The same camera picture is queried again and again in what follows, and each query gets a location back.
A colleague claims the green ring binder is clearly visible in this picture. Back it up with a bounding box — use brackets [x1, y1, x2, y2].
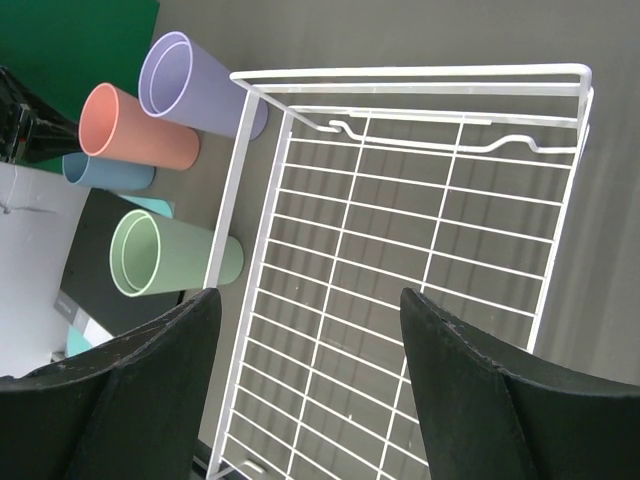
[0, 0, 161, 169]

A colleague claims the white wire dish rack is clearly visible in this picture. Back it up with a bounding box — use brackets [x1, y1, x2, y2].
[207, 63, 594, 479]

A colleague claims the blue cup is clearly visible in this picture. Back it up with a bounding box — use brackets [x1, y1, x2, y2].
[62, 152, 156, 190]

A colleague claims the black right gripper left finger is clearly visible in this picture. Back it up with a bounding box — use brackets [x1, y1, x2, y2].
[1, 288, 222, 479]

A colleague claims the dark green cup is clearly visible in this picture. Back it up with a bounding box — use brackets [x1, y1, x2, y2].
[109, 209, 214, 298]

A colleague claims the pink cup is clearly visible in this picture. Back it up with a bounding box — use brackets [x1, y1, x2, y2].
[78, 83, 200, 171]

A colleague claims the purple cup front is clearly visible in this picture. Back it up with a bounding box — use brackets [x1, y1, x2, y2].
[138, 31, 247, 138]

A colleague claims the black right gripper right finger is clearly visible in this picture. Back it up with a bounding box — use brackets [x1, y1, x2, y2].
[400, 288, 639, 479]

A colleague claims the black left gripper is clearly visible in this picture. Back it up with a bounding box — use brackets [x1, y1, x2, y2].
[1, 67, 81, 163]

